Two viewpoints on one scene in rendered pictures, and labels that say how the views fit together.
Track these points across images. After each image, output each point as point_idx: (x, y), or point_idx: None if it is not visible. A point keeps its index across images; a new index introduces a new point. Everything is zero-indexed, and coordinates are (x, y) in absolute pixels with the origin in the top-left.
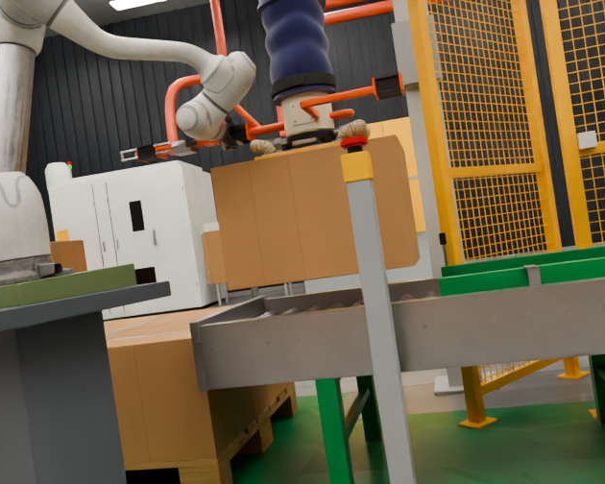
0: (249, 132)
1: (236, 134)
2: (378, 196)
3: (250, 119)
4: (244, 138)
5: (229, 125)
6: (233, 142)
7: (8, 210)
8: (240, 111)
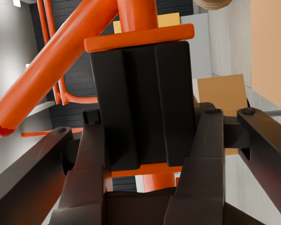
0: (142, 27)
1: (157, 106)
2: None
3: (72, 31)
4: (189, 53)
5: (92, 149)
6: (220, 127)
7: None
8: (34, 84)
